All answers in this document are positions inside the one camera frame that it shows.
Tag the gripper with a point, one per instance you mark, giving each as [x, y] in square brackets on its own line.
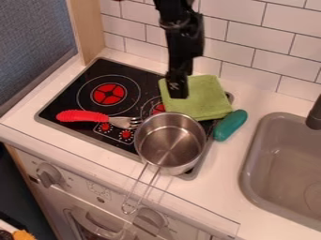
[183, 47]

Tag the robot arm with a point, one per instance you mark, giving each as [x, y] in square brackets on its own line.
[177, 12]

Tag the green cloth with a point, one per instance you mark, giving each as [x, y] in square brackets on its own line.
[205, 98]

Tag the silver pot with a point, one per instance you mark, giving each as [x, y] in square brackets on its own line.
[167, 146]

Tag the green toy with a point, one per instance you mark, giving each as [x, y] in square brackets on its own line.
[230, 125]

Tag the toy stove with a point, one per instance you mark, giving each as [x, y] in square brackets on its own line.
[104, 100]

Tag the toy sink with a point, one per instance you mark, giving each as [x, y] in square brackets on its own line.
[284, 168]

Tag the tap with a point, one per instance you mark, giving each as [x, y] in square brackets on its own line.
[314, 115]

